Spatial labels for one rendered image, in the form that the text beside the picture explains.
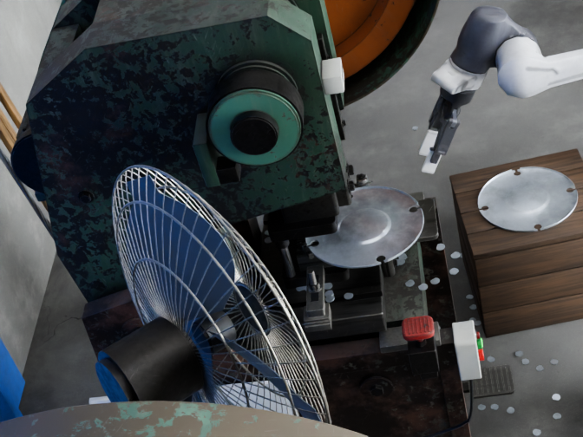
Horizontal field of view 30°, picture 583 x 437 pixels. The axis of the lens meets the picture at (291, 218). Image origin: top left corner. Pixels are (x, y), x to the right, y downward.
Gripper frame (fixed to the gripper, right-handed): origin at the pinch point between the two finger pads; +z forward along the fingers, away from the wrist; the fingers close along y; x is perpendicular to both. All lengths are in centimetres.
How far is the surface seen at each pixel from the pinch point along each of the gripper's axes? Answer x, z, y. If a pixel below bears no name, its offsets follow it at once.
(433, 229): -5.2, 15.1, -8.6
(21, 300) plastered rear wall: 91, 137, 65
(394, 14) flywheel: 11.9, -17.7, 29.1
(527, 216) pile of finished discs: -49, 41, 38
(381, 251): 6.3, 20.8, -13.5
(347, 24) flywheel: 21.1, -10.0, 33.0
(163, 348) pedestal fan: 60, -18, -91
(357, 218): 10.8, 22.5, -0.6
